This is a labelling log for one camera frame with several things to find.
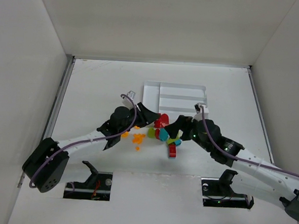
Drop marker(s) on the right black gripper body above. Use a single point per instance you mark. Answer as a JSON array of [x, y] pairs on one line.
[[186, 127]]

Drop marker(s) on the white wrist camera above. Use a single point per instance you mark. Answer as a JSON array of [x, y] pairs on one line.
[[131, 95], [202, 111]]

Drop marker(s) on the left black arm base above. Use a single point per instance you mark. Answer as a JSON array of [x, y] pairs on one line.
[[96, 187]]

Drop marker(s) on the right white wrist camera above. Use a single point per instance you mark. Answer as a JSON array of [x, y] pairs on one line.
[[202, 111]]

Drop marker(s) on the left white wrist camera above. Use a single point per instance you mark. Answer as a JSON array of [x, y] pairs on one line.
[[131, 95]]

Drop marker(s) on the orange lego cluster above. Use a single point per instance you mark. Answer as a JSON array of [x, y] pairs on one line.
[[138, 138]]

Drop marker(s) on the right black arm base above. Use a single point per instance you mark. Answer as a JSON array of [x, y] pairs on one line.
[[217, 192]]

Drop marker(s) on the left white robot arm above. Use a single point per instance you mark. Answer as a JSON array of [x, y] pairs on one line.
[[46, 166]]

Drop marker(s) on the green lego brick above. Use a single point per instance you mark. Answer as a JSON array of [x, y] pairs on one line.
[[170, 141]]

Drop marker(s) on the white divided sorting tray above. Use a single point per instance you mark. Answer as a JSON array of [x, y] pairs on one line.
[[174, 99]]

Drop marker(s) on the blue lego brick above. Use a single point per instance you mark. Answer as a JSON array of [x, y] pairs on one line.
[[177, 142]]

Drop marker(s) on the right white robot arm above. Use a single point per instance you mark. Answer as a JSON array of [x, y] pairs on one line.
[[247, 174]]

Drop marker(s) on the red rectangular lego brick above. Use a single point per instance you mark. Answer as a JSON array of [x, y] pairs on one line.
[[172, 151]]

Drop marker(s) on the red flower lego piece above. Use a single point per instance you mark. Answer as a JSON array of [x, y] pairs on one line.
[[162, 121]]

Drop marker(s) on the teal cloud lego piece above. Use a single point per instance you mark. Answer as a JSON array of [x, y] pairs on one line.
[[163, 135]]

